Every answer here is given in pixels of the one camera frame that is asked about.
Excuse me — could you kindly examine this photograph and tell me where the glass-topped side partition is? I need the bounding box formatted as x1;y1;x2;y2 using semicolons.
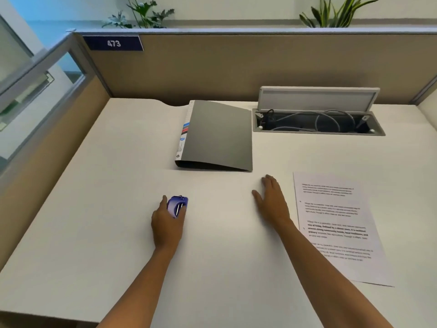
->
0;30;114;272

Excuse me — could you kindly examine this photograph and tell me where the broad-leaf green plant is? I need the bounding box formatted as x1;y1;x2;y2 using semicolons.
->
101;0;175;30

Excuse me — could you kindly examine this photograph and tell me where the grey ring binder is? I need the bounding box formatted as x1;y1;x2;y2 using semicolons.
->
175;100;254;173

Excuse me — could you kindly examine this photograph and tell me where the grey desk cable box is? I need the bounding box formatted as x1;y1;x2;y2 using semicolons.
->
252;108;386;137

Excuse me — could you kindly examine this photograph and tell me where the printed white paper sheet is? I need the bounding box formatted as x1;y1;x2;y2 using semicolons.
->
292;172;396;288

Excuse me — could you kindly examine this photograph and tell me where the beige side partition panel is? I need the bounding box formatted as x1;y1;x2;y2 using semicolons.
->
411;76;437;131

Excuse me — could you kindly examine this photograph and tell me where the grey cable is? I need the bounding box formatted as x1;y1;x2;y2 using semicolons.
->
272;110;358;132

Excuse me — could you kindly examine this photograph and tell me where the blue number plate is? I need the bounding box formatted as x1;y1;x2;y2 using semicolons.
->
82;35;145;52

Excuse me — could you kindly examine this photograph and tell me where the grey cable box lid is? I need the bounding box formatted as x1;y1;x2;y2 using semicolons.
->
257;86;381;114

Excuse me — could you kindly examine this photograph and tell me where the small purple stapler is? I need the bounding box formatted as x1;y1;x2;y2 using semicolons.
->
166;195;189;219

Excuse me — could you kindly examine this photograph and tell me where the person's right forearm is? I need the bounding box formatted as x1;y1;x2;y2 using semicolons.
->
274;218;394;328

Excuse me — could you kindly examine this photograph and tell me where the black cable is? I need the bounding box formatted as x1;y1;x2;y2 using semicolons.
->
260;109;276;129

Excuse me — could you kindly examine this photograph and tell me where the person's left forearm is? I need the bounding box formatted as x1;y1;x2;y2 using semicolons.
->
97;247;180;328

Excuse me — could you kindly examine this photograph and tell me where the beige cubicle partition panel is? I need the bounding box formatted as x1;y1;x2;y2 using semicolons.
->
72;28;437;107

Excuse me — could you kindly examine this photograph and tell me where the person's left hand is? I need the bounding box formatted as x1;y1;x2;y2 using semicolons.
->
151;196;188;250

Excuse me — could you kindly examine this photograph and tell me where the long-leaf green plant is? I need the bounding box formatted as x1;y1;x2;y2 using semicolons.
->
299;0;380;28

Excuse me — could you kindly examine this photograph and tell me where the person's right hand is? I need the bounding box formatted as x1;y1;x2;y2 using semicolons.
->
252;174;291;230

